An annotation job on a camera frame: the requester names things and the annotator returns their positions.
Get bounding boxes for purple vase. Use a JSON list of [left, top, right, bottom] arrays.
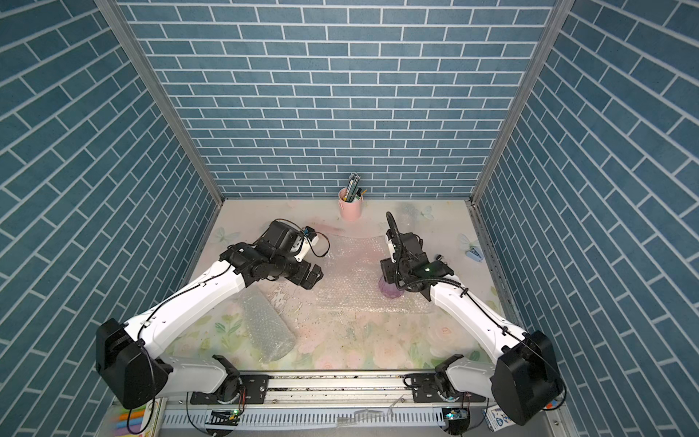
[[378, 277, 404, 299]]

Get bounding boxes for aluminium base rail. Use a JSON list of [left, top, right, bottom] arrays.
[[97, 370, 580, 437]]

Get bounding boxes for small blue white object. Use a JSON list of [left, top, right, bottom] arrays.
[[465, 246, 484, 262]]

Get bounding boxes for pens in cup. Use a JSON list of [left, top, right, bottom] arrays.
[[340, 172, 364, 203]]

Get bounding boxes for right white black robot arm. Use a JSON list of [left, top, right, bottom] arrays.
[[380, 213, 568, 425]]

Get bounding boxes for bubble wrapped vase front left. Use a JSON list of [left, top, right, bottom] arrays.
[[240, 287, 296, 363]]

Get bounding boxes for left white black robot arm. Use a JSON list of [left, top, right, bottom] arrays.
[[96, 218, 325, 410]]

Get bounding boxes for white slotted cable duct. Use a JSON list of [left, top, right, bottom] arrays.
[[162, 407, 445, 431]]

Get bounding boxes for pink pen cup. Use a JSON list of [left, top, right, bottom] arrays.
[[338, 188, 363, 222]]

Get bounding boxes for bubble wrapped vase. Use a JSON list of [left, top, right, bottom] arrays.
[[240, 287, 296, 363], [392, 202, 420, 233]]

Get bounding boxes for white red blue box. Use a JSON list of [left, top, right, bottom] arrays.
[[483, 405, 515, 433]]

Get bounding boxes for clear bubble wrap sheet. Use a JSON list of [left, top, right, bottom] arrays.
[[312, 236, 433, 314]]

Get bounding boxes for bubble wrapped vase back right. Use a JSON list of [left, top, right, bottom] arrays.
[[392, 202, 420, 233]]

